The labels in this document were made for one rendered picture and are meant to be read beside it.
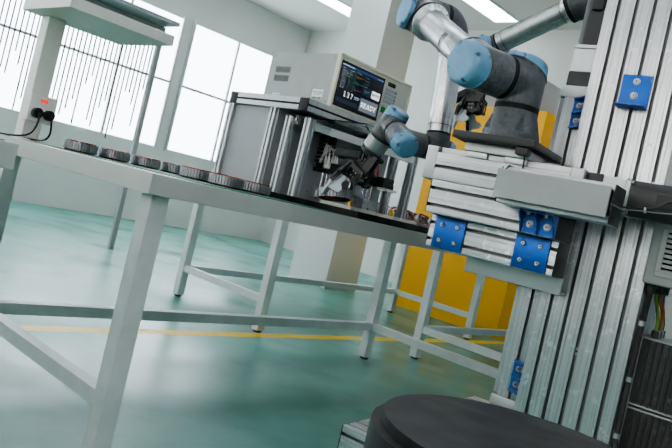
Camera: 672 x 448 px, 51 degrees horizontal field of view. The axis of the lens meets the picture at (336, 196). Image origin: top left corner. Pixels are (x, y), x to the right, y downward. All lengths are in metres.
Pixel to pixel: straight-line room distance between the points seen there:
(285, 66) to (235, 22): 7.39
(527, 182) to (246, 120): 1.34
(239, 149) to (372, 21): 4.37
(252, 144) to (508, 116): 1.12
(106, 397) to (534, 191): 1.12
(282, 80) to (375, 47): 4.03
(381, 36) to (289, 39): 4.18
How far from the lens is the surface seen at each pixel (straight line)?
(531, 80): 1.90
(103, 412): 1.85
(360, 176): 2.19
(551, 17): 2.54
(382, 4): 6.94
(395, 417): 0.81
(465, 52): 1.84
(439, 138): 2.16
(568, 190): 1.66
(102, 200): 9.28
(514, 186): 1.70
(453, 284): 6.36
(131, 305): 1.79
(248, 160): 2.66
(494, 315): 6.14
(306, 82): 2.71
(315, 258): 6.74
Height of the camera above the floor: 0.77
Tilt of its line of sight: 1 degrees up
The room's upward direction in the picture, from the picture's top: 13 degrees clockwise
